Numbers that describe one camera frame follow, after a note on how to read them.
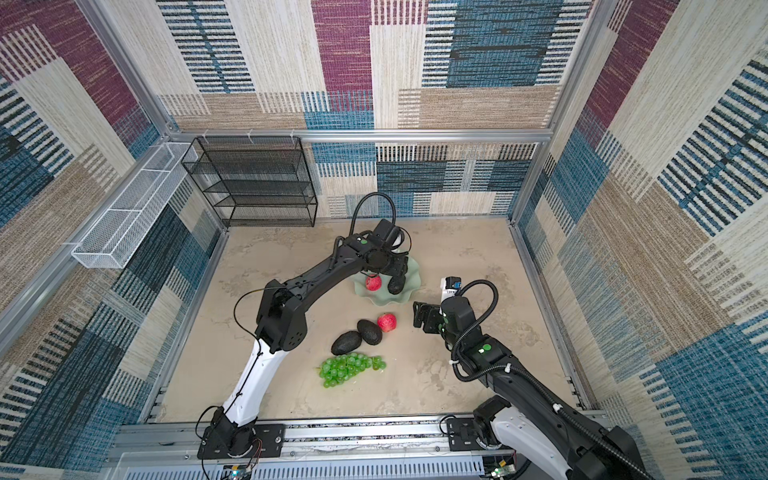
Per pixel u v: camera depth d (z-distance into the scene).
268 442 0.73
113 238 0.71
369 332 0.85
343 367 0.80
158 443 0.74
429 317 0.72
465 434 0.74
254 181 1.10
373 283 0.97
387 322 0.89
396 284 0.96
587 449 0.41
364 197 0.83
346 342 0.85
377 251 0.74
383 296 0.98
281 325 0.59
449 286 0.71
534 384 0.50
